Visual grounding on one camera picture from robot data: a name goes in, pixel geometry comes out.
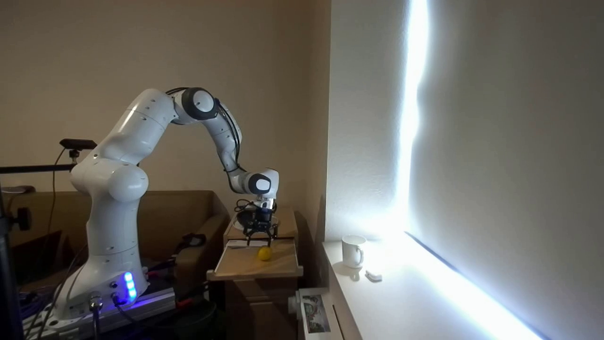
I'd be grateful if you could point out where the black cable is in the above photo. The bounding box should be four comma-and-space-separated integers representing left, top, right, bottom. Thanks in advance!
46, 147, 67, 237

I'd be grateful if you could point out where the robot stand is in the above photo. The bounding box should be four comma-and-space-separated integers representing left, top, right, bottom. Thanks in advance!
23, 287, 179, 340

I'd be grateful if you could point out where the white window blind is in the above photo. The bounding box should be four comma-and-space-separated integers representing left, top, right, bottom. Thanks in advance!
407, 0, 604, 340

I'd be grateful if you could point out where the white mug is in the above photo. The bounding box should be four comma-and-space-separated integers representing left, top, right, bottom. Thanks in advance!
342, 235, 367, 269

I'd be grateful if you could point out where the white box with picture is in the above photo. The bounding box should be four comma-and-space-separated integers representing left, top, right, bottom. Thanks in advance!
288, 288, 346, 340

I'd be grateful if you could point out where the wooden nightstand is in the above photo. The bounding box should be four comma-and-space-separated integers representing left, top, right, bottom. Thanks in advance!
207, 207, 305, 340

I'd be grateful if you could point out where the wooden drawer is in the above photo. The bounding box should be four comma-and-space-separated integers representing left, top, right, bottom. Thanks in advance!
207, 238, 304, 282

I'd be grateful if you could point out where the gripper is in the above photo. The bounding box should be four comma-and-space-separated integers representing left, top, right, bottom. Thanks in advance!
243, 208, 279, 247

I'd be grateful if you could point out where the camera on mount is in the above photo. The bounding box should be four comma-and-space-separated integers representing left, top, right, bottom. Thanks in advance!
0, 138, 98, 175

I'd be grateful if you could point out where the black bowl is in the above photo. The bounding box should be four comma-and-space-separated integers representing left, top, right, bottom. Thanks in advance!
235, 210, 280, 232

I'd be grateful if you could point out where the brown sofa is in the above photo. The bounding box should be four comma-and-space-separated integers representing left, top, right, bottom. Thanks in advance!
8, 190, 231, 289

